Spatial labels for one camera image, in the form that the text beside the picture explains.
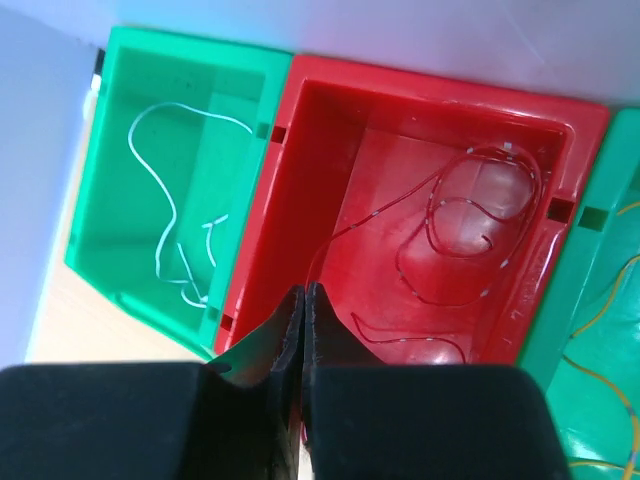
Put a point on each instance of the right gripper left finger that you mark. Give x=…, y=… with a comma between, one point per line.
x=235, y=417

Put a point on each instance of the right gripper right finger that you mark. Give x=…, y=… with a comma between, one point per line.
x=366, y=419

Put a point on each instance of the red plastic bin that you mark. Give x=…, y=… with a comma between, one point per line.
x=431, y=210

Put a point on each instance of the near green plastic bin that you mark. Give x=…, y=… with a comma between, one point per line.
x=583, y=349

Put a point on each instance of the green plastic bin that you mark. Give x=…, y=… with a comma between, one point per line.
x=177, y=146
x=583, y=349

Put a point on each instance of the far green plastic bin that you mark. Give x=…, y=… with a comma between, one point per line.
x=177, y=146

